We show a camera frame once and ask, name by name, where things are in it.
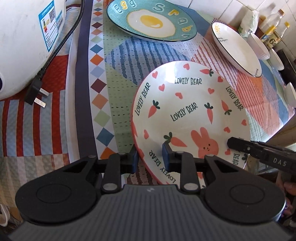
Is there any white carrot bunny plate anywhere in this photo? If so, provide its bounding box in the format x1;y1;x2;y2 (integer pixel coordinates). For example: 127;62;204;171
131;61;250;184

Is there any white ribbed bowl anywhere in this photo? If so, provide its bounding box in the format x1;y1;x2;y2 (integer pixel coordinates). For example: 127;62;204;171
269;49;285;71
246;33;270;60
284;82;296;108

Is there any white plate dark rim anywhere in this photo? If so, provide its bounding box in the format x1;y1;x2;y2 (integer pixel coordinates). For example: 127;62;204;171
211;22;262;78

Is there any teal fried egg plate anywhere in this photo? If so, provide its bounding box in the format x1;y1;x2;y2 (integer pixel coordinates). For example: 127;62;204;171
107;0;197;42

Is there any black gas stove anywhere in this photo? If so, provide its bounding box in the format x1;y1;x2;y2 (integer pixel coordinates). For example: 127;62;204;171
277;50;296;88

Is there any red striped cloth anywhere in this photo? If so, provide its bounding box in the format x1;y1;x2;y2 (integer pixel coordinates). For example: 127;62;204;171
0;4;79;204

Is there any colourful patchwork table mat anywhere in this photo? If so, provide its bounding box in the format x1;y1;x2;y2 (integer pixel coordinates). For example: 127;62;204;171
74;0;296;186

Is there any yellow label oil bottle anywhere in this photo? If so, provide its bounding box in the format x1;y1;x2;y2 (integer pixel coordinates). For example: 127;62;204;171
259;9;285;42

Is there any clear vinegar bottle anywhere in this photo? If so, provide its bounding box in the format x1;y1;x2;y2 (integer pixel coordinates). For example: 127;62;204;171
265;21;291;50

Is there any white green seasoning bag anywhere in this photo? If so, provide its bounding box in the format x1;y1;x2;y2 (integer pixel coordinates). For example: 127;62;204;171
238;10;259;38

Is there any white rice cooker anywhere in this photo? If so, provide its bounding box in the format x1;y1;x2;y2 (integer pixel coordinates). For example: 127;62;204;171
0;0;66;99

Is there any black power cable with plug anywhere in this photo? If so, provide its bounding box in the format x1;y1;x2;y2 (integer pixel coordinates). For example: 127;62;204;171
24;0;86;108

